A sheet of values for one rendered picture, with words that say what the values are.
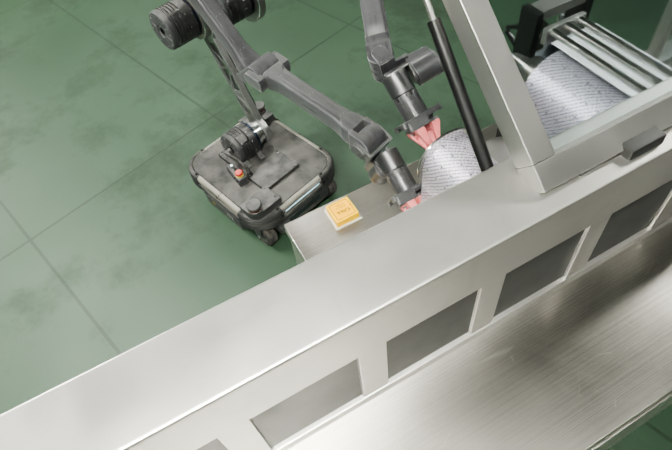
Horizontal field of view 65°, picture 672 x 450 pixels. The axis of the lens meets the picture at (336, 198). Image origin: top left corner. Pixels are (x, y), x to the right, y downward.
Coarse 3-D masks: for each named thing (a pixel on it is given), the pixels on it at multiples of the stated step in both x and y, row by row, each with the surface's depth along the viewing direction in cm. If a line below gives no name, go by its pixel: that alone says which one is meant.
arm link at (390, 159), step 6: (384, 150) 125; (390, 150) 123; (396, 150) 124; (378, 156) 124; (384, 156) 123; (390, 156) 123; (396, 156) 123; (378, 162) 125; (384, 162) 123; (390, 162) 122; (396, 162) 122; (402, 162) 123; (378, 168) 128; (384, 168) 123; (390, 168) 122; (396, 168) 123; (384, 174) 125
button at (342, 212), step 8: (344, 200) 149; (328, 208) 148; (336, 208) 147; (344, 208) 147; (352, 208) 147; (336, 216) 146; (344, 216) 145; (352, 216) 146; (336, 224) 146; (344, 224) 146
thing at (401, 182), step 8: (400, 168) 123; (392, 176) 122; (400, 176) 122; (408, 176) 122; (392, 184) 123; (400, 184) 122; (408, 184) 122; (416, 184) 123; (400, 192) 122; (392, 200) 121
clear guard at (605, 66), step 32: (512, 0) 54; (544, 0) 55; (576, 0) 56; (608, 0) 57; (640, 0) 58; (512, 32) 54; (544, 32) 55; (576, 32) 55; (608, 32) 56; (640, 32) 57; (544, 64) 54; (576, 64) 55; (608, 64) 56; (640, 64) 57; (544, 96) 54; (576, 96) 55; (608, 96) 56; (640, 96) 57; (544, 128) 54; (576, 128) 55
